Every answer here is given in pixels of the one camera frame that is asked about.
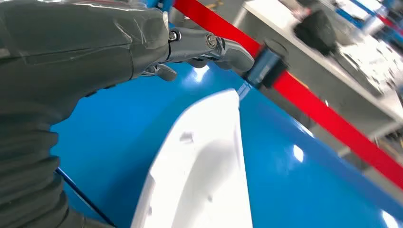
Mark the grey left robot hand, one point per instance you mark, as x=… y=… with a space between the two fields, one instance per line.
x=78 y=47

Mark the blue metal shelf cart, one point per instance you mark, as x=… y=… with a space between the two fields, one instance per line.
x=299 y=188

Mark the grey metal tray part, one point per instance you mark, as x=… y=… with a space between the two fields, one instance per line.
x=371 y=63

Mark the white table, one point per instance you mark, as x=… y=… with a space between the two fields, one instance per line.
x=314 y=53

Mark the black bag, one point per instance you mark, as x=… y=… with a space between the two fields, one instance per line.
x=314 y=31

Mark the red barrier belt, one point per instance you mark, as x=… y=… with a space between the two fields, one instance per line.
x=330 y=119

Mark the black barrier post head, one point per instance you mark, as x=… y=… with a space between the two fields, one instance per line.
x=267 y=66

